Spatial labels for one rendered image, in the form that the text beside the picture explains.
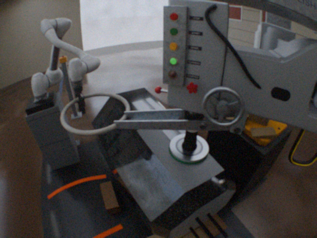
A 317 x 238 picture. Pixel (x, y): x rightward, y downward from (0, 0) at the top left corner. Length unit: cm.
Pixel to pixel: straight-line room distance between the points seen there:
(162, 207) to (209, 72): 61
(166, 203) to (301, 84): 75
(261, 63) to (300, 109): 24
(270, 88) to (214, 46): 24
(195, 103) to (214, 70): 15
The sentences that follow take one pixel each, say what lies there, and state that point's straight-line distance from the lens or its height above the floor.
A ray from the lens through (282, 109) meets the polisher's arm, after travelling 65.
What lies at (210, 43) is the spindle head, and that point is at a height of 139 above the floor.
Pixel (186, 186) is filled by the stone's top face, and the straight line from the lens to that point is 76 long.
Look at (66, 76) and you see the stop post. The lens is 273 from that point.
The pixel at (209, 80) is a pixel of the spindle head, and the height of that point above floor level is 127.
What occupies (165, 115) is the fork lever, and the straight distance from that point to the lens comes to 89.
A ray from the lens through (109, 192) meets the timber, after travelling 158.
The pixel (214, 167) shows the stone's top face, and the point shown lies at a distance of 85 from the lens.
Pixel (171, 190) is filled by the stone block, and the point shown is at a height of 79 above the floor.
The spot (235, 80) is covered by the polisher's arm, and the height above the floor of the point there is 128.
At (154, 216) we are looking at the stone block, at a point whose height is 68.
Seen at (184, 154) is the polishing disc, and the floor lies 85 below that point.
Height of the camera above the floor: 145
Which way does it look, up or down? 34 degrees down
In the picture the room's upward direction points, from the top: straight up
